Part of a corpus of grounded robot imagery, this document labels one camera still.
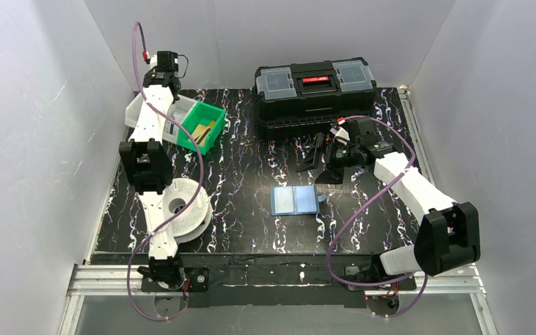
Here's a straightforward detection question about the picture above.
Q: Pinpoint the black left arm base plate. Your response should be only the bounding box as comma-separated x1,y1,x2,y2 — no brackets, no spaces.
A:
137,266,209,292

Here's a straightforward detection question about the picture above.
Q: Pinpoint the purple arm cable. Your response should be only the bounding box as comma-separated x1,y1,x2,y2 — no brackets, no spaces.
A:
325,115,429,320
126,22,206,322

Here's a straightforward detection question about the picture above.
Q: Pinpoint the black toolbox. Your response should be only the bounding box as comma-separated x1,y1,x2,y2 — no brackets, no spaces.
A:
253,57,378,141

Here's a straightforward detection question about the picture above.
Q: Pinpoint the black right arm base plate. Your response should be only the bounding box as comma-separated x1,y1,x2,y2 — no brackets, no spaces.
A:
342,265,417,297

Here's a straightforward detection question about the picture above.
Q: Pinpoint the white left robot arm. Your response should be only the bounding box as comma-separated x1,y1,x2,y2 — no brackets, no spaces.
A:
119,51,184,290

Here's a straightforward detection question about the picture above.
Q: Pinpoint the white bin middle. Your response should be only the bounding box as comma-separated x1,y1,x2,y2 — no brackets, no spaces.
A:
163,95,198,144

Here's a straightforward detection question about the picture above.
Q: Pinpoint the white bin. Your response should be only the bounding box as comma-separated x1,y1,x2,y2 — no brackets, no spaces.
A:
163,95,198,144
124,92,144,128

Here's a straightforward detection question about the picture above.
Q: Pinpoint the green plastic bin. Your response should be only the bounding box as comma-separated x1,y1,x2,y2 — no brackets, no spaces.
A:
181,102,226,156

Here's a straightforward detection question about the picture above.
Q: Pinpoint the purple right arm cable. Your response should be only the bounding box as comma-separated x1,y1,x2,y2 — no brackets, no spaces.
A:
325,115,429,320

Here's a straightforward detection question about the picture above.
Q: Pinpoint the gold credit card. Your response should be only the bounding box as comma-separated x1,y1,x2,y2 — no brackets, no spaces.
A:
192,120,217,147

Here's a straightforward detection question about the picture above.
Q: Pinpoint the white bin far left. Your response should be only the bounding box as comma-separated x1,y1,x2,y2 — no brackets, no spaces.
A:
124,92,144,128

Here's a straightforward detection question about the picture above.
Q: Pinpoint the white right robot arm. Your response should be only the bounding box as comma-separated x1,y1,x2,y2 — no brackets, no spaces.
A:
302,115,481,287

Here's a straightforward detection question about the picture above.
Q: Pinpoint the aluminium rail frame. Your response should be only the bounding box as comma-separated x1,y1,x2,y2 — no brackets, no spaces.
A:
59,89,496,334

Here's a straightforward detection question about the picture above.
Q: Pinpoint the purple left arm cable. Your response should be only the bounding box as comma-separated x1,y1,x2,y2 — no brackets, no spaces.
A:
126,22,206,322

